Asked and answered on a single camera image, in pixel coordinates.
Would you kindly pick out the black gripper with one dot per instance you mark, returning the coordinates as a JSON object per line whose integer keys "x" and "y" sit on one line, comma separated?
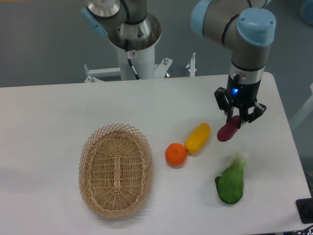
{"x": 244, "y": 95}

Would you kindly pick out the purple sweet potato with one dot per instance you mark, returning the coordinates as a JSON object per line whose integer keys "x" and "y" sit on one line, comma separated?
{"x": 229, "y": 129}

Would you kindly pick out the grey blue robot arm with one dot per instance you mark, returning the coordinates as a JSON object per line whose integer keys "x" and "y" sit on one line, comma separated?
{"x": 243, "y": 26}

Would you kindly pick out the yellow mango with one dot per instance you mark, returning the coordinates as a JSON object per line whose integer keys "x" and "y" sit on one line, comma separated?
{"x": 198, "y": 138}

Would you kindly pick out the orange tangerine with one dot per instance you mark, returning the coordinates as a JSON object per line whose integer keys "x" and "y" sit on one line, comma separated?
{"x": 175, "y": 154}

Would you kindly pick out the green bok choy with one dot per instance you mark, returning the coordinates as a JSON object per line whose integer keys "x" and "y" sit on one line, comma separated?
{"x": 230, "y": 183}

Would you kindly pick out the blue object top right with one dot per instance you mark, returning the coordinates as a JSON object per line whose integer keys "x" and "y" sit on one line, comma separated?
{"x": 307, "y": 11}

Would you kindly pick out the black device at table edge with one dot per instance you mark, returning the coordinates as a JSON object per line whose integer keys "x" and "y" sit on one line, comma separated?
{"x": 305, "y": 210}

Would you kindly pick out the oval wicker basket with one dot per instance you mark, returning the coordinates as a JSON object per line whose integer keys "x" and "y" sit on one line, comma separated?
{"x": 116, "y": 170}

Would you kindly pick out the white frame at right edge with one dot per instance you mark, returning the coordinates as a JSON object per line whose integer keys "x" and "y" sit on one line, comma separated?
{"x": 302, "y": 113}

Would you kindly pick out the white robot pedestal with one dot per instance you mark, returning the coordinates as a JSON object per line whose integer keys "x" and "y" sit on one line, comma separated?
{"x": 135, "y": 47}

